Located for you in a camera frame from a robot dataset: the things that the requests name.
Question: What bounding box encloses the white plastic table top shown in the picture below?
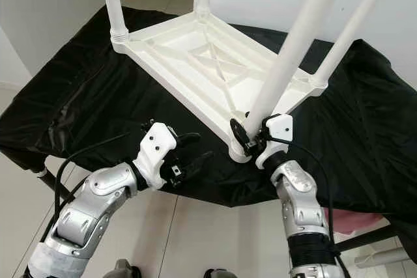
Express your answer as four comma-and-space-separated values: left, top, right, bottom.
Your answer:
109, 11, 328, 163

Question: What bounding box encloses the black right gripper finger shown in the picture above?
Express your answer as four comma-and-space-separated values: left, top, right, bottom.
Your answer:
228, 117, 252, 149

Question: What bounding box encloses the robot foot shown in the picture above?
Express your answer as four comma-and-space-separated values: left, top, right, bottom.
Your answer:
112, 258, 141, 278
203, 268, 235, 278

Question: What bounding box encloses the black cloth table cover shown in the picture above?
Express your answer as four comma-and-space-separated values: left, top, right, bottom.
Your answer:
0, 5, 417, 217

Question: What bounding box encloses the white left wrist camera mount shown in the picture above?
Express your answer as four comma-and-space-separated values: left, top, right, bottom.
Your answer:
134, 122, 178, 191

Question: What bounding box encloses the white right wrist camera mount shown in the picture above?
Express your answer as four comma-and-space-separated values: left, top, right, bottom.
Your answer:
255, 113, 294, 169

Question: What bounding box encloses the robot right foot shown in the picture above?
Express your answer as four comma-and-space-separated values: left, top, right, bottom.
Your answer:
203, 268, 235, 278

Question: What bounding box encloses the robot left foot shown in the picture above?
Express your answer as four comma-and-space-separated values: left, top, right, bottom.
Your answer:
112, 258, 141, 278

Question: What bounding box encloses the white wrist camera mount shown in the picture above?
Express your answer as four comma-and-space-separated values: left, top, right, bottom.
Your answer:
134, 122, 178, 191
255, 113, 294, 169

